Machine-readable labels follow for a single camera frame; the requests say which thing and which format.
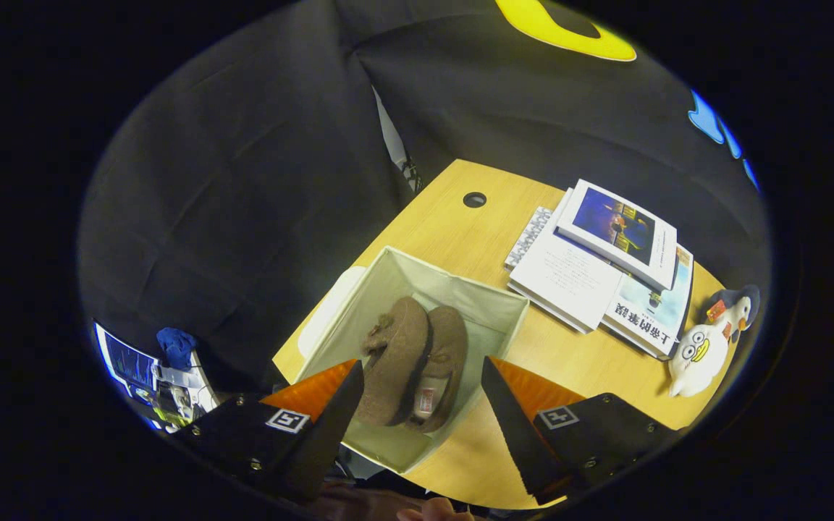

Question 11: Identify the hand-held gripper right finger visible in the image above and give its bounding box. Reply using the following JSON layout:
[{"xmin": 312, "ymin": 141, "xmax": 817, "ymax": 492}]
[{"xmin": 481, "ymin": 356, "xmax": 681, "ymax": 505}]

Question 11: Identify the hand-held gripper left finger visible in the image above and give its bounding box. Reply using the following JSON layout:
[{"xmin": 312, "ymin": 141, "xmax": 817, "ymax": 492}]
[{"xmin": 171, "ymin": 360, "xmax": 366, "ymax": 505}]

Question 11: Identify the brown fuzzy shoe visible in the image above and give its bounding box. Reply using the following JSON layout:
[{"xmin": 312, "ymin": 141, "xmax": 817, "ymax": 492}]
[
  {"xmin": 354, "ymin": 297, "xmax": 432, "ymax": 428},
  {"xmin": 406, "ymin": 305, "xmax": 469, "ymax": 433}
]

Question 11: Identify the cream fabric storage box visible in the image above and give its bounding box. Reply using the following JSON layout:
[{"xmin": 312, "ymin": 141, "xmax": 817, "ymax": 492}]
[{"xmin": 292, "ymin": 246, "xmax": 530, "ymax": 475}]

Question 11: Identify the plain white book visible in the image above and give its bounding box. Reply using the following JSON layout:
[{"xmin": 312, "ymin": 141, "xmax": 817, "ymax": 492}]
[{"xmin": 507, "ymin": 190, "xmax": 624, "ymax": 334}]

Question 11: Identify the blue crumpled cloth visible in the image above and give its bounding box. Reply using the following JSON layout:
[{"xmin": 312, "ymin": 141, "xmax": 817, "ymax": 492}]
[{"xmin": 156, "ymin": 327, "xmax": 198, "ymax": 371}]

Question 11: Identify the white duck plush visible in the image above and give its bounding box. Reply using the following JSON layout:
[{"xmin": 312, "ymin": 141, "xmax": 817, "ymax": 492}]
[{"xmin": 668, "ymin": 323, "xmax": 736, "ymax": 397}]

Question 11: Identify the patterned thin booklet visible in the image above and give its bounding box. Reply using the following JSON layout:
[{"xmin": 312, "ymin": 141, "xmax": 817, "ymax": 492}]
[{"xmin": 504, "ymin": 206, "xmax": 555, "ymax": 270}]

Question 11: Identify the book with blue night photo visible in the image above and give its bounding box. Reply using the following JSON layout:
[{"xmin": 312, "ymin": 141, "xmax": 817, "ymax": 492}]
[{"xmin": 556, "ymin": 179, "xmax": 678, "ymax": 292}]

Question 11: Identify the dark blue penguin plush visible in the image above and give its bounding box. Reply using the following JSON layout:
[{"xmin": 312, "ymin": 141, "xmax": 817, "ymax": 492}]
[{"xmin": 705, "ymin": 284, "xmax": 761, "ymax": 341}]

